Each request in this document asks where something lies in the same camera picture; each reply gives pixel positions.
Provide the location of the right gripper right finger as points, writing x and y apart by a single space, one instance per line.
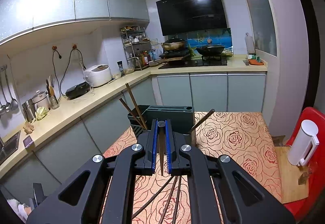
220 190

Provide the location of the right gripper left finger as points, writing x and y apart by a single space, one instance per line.
80 198

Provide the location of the light bamboo chopstick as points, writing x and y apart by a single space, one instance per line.
177 201
105 200

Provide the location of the dark long chopstick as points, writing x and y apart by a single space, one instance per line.
152 198

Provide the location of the dark brown chopstick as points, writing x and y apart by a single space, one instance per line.
131 112
203 119

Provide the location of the reddish brown chopstick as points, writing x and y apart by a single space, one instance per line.
136 106

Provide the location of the lower kitchen cabinets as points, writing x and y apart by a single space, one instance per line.
81 128

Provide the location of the rose pattern tablecloth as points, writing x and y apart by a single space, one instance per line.
244 136

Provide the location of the wooden cutting board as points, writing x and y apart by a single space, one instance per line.
290 174

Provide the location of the red plastic chair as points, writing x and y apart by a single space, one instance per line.
301 208

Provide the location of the dark green utensil holder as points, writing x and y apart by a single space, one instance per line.
182 117

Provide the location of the white electric kettle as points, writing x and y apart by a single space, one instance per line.
303 142

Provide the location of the black countertop appliance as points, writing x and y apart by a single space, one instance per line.
77 90

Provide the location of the countertop utensil jar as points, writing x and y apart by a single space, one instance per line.
51 93

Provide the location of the white rice cooker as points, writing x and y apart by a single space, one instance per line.
98 75

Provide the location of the black gas stove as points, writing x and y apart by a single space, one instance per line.
195 63

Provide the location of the black wok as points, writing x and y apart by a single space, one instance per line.
210 50

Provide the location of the black pepper grinder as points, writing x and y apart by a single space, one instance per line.
121 69

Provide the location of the white plastic bottle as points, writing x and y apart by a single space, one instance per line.
249 44

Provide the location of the metal spice rack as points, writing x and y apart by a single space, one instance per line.
137 46

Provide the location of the black range hood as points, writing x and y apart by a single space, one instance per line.
180 16

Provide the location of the upper wall cabinets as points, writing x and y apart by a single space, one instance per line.
19 17

